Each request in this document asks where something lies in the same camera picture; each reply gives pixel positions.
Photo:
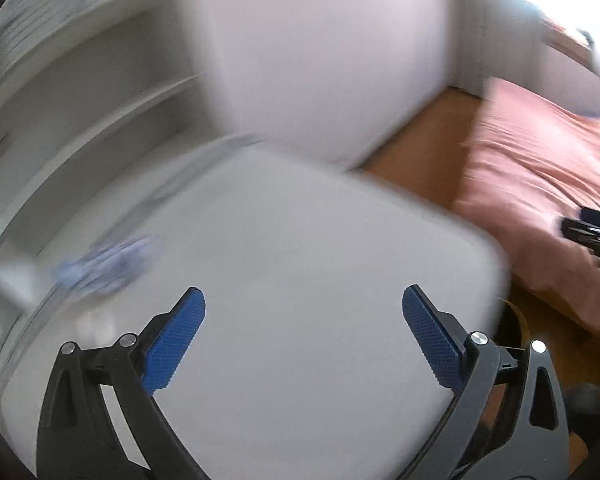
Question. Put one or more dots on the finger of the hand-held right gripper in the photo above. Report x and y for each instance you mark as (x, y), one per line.
(590, 232)

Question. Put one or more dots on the black bin with gold rim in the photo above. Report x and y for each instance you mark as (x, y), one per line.
(510, 330)

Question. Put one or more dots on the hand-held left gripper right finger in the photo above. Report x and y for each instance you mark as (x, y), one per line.
(432, 340)

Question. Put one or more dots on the white shelf unit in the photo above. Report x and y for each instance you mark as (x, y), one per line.
(80, 75)

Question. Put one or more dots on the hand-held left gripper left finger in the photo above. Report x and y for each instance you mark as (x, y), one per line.
(175, 340)

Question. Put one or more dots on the blue cloth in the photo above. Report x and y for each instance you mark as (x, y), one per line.
(115, 262)

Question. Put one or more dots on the pink blanket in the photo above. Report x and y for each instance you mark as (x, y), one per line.
(530, 170)

